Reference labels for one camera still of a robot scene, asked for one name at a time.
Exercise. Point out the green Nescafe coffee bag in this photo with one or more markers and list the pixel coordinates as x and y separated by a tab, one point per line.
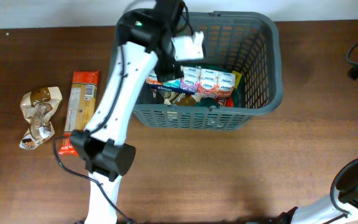
235	93

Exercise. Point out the grey plastic basket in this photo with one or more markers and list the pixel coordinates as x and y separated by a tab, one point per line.
247	42

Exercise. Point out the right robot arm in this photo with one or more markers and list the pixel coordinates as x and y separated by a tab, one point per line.
340	206

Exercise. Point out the beige Dolce Gusto snack bag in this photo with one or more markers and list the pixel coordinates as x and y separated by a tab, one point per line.
179	99

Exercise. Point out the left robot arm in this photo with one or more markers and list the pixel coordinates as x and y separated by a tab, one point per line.
144	43

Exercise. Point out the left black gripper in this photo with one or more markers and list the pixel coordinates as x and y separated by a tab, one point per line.
168	70

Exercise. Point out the Kleenex tissue multipack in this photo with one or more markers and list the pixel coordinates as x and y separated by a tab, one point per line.
196	80

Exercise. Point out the orange San Remo spaghetti pack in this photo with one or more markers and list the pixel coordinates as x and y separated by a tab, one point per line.
81	106

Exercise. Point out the beige brown snack bag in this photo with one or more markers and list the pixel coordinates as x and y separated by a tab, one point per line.
38	107

